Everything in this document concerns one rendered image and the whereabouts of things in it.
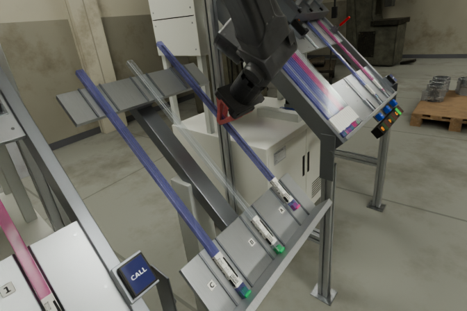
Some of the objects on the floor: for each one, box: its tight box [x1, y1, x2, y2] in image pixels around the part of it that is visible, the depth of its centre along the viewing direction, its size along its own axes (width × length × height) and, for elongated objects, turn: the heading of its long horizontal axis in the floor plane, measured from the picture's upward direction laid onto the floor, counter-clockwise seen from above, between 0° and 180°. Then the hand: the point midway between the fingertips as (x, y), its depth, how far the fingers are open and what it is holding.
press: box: [345, 0, 418, 66], centre depth 540 cm, size 133×114×264 cm
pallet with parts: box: [410, 76, 467, 132], centre depth 289 cm, size 108×76×30 cm
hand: (222, 119), depth 65 cm, fingers closed, pressing on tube
